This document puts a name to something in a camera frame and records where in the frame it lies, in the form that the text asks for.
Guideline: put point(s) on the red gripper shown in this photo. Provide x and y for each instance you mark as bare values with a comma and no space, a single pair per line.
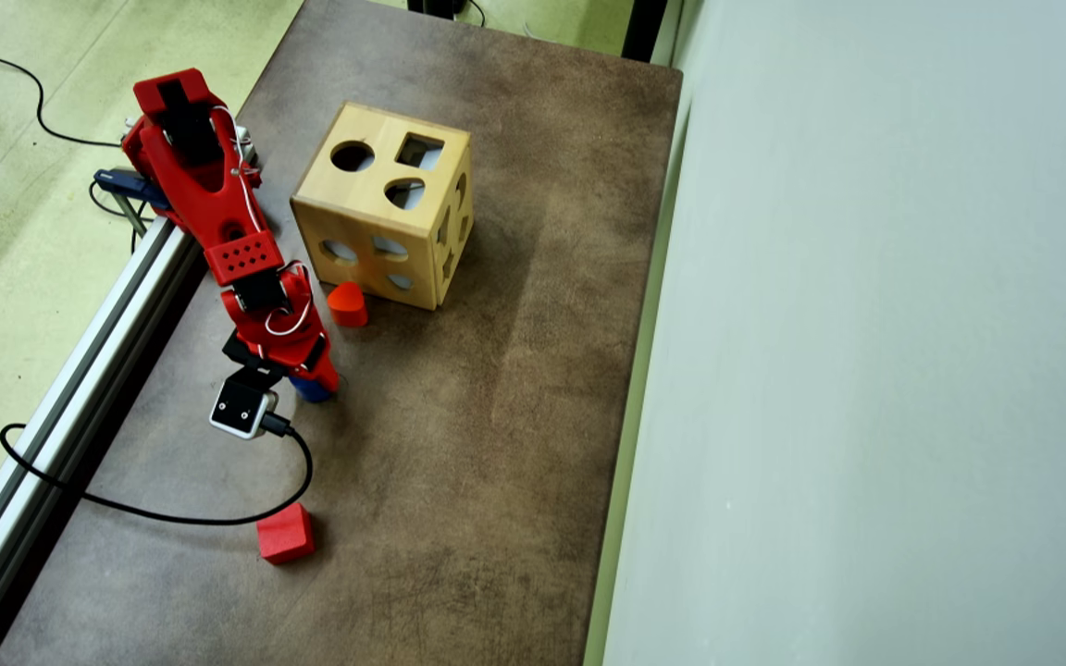
318,368

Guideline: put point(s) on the blue cylinder block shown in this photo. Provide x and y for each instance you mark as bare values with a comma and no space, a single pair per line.
311,392

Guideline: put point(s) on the red robot arm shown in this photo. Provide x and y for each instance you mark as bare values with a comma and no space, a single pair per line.
209,199

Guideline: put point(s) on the wooden shape sorter box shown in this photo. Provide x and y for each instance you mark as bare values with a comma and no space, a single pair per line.
339,199

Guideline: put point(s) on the orange heart shaped block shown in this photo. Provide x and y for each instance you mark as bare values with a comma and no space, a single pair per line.
348,310

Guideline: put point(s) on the red cube block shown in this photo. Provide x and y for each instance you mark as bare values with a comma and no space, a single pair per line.
285,536

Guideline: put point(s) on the blue clamp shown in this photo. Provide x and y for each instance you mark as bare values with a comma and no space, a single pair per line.
126,183

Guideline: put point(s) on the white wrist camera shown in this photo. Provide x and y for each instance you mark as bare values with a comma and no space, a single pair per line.
241,407

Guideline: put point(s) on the aluminium profile rail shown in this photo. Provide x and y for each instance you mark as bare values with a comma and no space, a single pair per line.
61,407

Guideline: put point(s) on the dark vertical post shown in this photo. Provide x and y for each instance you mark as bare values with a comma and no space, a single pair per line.
644,28

